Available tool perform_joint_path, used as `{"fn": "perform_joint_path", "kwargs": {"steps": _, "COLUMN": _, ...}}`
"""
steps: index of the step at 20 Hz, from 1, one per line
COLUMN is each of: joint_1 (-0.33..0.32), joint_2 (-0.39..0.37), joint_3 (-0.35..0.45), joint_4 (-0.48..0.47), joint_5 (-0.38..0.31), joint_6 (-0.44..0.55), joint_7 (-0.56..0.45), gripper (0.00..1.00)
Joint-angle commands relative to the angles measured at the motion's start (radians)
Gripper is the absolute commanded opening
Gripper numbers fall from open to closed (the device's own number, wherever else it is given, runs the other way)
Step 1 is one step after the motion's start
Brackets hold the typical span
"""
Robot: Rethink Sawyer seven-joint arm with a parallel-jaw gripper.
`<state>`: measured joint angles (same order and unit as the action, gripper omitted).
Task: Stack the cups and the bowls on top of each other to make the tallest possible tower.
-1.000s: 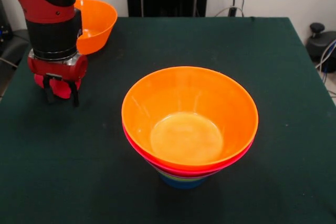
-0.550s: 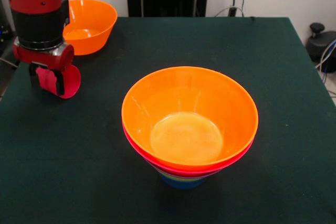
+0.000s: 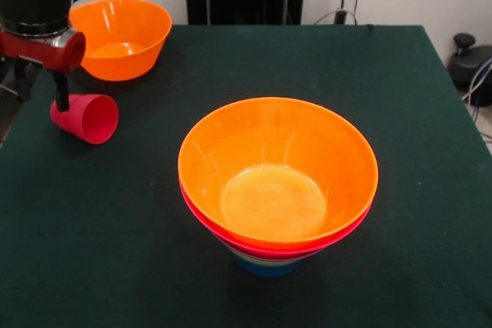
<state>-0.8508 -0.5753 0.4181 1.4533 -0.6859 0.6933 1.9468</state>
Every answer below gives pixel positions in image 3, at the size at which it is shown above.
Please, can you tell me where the dark green tablecloth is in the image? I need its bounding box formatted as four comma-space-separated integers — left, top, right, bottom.
0, 24, 492, 328

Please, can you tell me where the pink large bowl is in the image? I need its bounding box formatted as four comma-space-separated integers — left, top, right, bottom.
178, 184, 374, 260

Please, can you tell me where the purple bowl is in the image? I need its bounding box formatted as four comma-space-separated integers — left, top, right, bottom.
230, 247, 317, 263

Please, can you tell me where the red cup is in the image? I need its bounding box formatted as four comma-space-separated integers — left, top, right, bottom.
49, 93, 119, 145

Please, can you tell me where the yellow-orange large bowl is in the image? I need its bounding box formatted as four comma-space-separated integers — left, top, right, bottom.
177, 96, 380, 251
68, 0, 173, 82

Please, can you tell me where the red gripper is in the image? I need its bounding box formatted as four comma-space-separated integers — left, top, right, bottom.
0, 28, 87, 113

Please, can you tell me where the grey cable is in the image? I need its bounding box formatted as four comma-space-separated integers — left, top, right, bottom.
462, 58, 492, 101

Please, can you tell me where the blue bowl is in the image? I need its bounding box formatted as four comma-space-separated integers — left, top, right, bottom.
233, 253, 305, 277

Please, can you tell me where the grey office chair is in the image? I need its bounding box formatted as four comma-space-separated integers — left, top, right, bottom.
0, 57, 39, 101

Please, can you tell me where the orange shallow bowl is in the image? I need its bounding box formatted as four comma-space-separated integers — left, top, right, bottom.
178, 177, 376, 253

